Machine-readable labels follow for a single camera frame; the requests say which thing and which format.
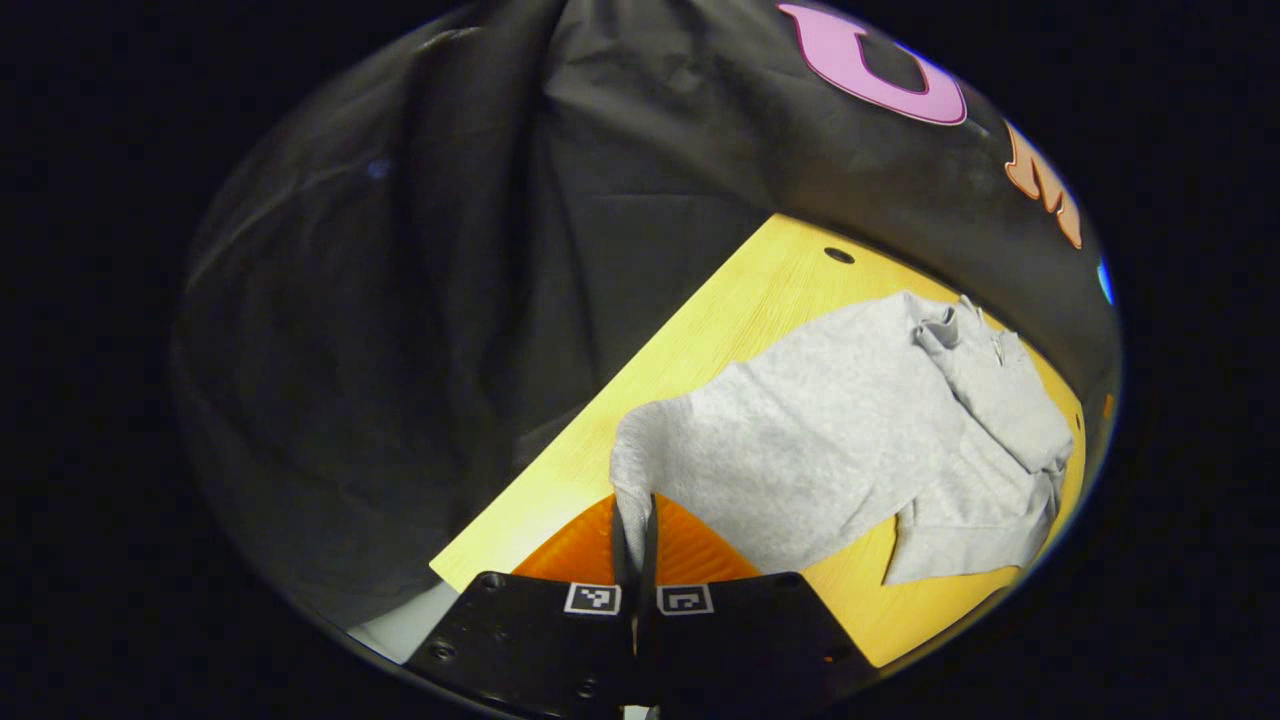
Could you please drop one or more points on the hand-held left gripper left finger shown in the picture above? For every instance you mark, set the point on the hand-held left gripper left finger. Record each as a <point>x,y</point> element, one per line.
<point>540,640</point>

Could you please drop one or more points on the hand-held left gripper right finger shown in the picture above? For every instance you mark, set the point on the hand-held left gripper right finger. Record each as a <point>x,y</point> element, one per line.
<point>740,640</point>

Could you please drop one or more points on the grey sweatshirt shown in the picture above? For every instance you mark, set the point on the grey sweatshirt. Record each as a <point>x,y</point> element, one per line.
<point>820,440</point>

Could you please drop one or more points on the black backdrop cloth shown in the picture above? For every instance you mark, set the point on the black backdrop cloth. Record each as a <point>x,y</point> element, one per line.
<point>450,300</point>

